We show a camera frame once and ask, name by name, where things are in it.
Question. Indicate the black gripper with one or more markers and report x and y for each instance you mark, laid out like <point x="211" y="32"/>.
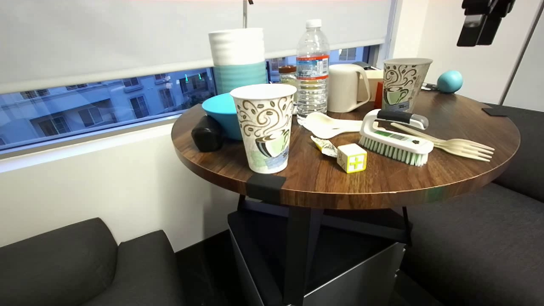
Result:
<point x="487" y="8"/>

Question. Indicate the swirl print paper cup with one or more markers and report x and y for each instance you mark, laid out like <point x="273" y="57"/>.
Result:
<point x="266" y="130"/>
<point x="403" y="86"/>

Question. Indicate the thin black pole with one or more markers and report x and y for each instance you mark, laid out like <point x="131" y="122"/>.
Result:
<point x="521" y="57"/>

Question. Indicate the teal plastic scoop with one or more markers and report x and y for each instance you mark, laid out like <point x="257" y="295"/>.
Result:
<point x="451" y="83"/>

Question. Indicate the cream plastic fork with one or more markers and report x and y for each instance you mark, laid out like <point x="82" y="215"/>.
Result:
<point x="482" y="152"/>

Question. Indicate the white scrub brush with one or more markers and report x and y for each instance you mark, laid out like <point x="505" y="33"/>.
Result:
<point x="392" y="146"/>

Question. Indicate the clear plastic water bottle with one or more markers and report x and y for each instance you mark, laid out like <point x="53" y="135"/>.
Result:
<point x="312" y="74"/>

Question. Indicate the blue plastic bowl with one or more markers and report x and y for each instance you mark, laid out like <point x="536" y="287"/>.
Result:
<point x="222" y="113"/>

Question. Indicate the white roller blind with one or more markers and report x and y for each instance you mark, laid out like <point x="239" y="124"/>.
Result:
<point x="113" y="35"/>

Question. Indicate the window pane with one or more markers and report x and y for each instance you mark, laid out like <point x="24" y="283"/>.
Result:
<point x="86" y="113"/>

